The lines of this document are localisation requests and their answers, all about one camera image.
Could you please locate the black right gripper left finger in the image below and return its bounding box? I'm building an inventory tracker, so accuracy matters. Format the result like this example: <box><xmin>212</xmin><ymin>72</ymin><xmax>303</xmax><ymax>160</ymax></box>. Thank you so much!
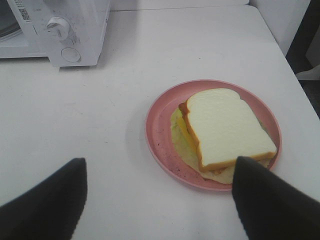
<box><xmin>0</xmin><ymin>158</ymin><xmax>88</xmax><ymax>240</ymax></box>

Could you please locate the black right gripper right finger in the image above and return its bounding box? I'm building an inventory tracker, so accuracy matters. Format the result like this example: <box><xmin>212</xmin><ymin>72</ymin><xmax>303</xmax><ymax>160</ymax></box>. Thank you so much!
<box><xmin>231</xmin><ymin>156</ymin><xmax>320</xmax><ymax>240</ymax></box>

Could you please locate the toy sandwich with cheese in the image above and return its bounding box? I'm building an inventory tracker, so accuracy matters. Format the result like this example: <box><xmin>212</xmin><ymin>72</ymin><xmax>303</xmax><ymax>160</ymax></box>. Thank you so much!
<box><xmin>170</xmin><ymin>88</ymin><xmax>278</xmax><ymax>184</ymax></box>

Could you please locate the pink round plate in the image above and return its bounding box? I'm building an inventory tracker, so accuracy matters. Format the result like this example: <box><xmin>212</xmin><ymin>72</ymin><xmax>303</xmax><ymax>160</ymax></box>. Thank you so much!
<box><xmin>145</xmin><ymin>79</ymin><xmax>282</xmax><ymax>192</ymax></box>

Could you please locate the round white door button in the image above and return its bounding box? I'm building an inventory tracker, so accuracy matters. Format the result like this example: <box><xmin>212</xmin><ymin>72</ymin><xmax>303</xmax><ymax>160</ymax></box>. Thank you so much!
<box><xmin>61</xmin><ymin>47</ymin><xmax>81</xmax><ymax>63</ymax></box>

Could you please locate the white timer knob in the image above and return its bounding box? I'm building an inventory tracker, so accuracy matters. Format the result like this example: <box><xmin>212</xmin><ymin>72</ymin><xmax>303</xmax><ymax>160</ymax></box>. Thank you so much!
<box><xmin>46</xmin><ymin>16</ymin><xmax>71</xmax><ymax>41</ymax></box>

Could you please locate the white microwave oven body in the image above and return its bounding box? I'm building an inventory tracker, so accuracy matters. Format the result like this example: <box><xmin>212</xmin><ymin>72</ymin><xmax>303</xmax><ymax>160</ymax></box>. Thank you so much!
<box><xmin>0</xmin><ymin>0</ymin><xmax>111</xmax><ymax>67</ymax></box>

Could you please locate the white warning label sticker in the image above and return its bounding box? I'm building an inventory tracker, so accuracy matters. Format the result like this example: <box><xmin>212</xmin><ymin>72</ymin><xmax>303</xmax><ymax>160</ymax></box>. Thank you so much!
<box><xmin>13</xmin><ymin>0</ymin><xmax>31</xmax><ymax>22</ymax></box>

